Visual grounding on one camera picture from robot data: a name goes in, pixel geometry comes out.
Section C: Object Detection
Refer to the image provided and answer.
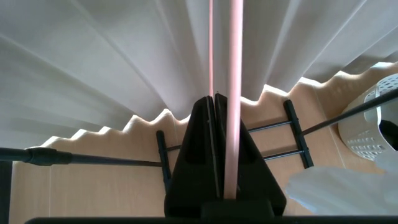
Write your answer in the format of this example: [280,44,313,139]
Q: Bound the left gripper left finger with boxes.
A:
[164,95,222,219]

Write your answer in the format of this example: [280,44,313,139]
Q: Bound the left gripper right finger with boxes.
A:
[214,92,287,217]

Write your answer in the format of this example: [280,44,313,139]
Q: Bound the white garment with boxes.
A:
[284,150,398,216]

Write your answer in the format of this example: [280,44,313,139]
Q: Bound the pink clothes hanger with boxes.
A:
[208,0,244,200]

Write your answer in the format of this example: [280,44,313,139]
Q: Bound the white laundry basket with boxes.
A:
[338,73,398,162]

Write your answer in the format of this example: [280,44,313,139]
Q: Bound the black clothes rack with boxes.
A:
[0,88,398,194]

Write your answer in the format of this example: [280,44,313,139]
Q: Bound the beige curtain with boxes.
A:
[0,0,398,150]

